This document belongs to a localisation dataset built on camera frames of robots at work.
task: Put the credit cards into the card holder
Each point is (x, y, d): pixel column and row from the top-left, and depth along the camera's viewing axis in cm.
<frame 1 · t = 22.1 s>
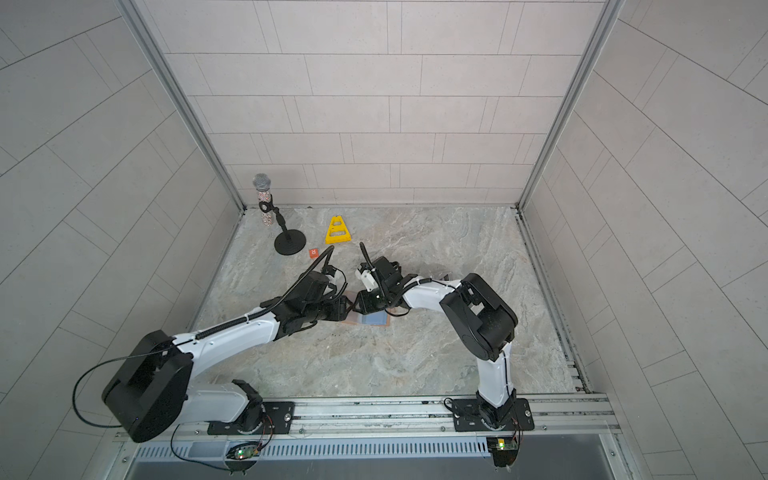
left hand: (356, 302, 85), fingers open
right hand: (355, 309, 88), fingers open
yellow triangular stand: (337, 231, 110), on the table
small red cube: (314, 253, 104), on the table
glass bottle with grey cap: (262, 182, 86), point 28 cm above the table

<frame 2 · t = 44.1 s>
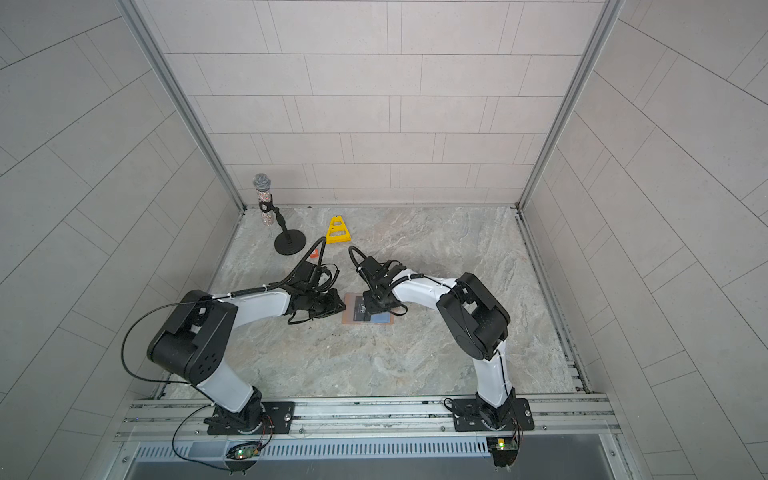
left hand: (352, 303, 91), fingers closed
right hand: (371, 309, 91), fingers closed
the named things where they were.

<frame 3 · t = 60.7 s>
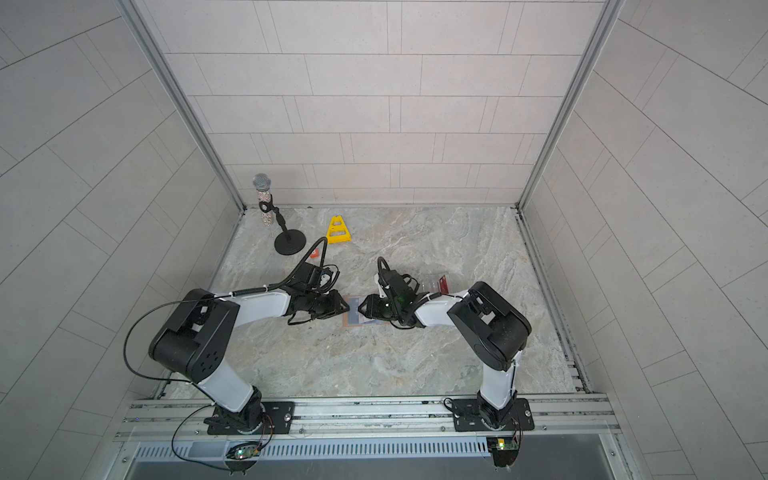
left hand: (354, 305, 91), fingers closed
right hand: (361, 313, 88), fingers open
the named things where they were.

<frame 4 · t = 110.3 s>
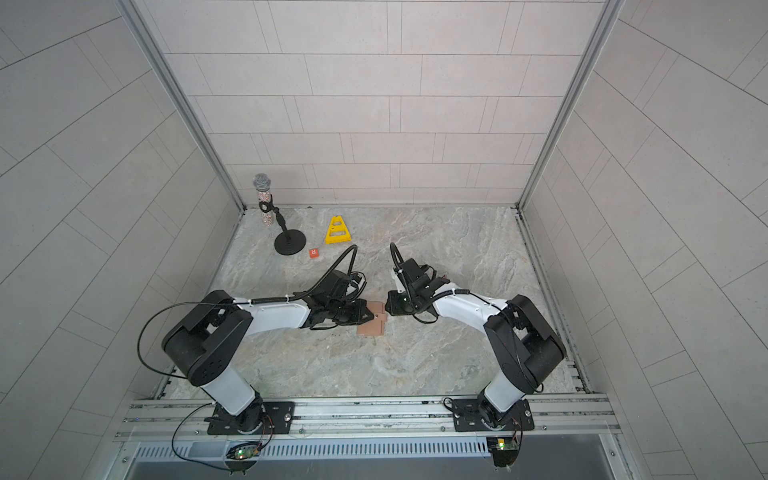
left hand: (381, 314, 87), fingers closed
right hand: (386, 309, 87), fingers open
the named things where they were.

